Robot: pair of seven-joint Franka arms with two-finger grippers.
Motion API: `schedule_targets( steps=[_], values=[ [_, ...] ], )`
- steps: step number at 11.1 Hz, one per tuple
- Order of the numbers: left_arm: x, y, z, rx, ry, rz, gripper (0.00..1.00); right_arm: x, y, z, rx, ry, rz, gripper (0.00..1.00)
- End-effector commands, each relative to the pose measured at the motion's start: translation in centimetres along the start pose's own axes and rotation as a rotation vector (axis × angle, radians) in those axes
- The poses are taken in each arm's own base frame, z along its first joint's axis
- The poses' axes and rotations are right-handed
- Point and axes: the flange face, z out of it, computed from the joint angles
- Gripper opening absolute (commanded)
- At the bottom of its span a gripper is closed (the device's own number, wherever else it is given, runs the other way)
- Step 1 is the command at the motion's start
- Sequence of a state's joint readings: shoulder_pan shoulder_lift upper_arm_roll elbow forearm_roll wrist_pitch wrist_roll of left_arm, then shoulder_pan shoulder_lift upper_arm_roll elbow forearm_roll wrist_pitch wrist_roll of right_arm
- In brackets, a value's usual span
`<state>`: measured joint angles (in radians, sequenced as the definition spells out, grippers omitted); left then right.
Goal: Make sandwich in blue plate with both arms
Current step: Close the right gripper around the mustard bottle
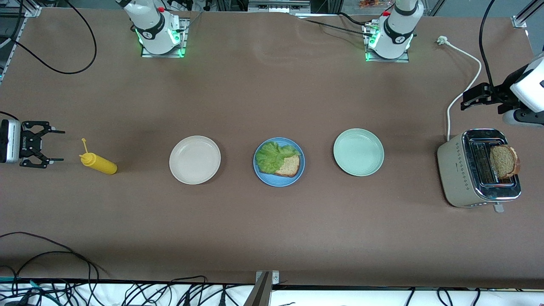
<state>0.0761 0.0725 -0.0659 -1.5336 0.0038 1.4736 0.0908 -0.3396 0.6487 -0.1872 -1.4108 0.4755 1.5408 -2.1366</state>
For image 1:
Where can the beige round plate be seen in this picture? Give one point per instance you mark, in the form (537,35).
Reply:
(194,160)

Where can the yellow mustard squeeze bottle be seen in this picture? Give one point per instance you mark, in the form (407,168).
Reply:
(102,165)

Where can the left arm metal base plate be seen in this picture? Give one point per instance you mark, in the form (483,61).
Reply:
(386,60)

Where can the pale green round plate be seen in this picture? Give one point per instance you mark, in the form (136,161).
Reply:
(358,152)

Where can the orange snack packet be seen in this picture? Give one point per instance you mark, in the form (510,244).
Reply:
(372,3)

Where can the dark aluminium frame profile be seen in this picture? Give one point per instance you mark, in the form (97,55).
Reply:
(259,295)

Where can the small metal corner bracket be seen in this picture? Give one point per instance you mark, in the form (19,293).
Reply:
(275,278)

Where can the silver aluminium frame profile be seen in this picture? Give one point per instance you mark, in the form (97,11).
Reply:
(520,21)

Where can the green lettuce leaf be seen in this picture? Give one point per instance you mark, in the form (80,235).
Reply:
(272,155)

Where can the grey electronics box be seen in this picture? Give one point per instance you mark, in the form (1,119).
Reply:
(278,6)

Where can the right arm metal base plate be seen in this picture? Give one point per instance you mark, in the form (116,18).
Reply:
(163,55)

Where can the beige chrome toaster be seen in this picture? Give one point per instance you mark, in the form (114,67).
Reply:
(457,174)

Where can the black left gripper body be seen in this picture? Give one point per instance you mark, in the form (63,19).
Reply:
(498,93)

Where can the brown bread slice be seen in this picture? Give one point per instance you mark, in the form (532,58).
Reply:
(290,166)
(503,161)

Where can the blue round plate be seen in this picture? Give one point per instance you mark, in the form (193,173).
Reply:
(276,182)

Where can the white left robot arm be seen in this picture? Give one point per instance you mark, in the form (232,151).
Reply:
(395,29)

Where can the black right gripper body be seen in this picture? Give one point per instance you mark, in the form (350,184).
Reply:
(28,143)

